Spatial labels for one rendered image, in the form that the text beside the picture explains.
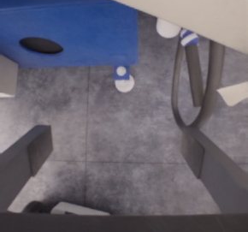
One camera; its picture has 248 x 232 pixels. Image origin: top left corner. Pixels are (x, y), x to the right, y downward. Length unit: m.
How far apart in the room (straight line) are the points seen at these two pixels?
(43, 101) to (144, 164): 0.65
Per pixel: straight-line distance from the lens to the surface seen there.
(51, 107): 1.03
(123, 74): 0.76
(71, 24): 0.55
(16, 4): 0.55
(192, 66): 0.35
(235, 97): 0.19
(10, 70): 0.87
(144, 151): 0.91
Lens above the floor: 0.91
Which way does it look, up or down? 81 degrees down
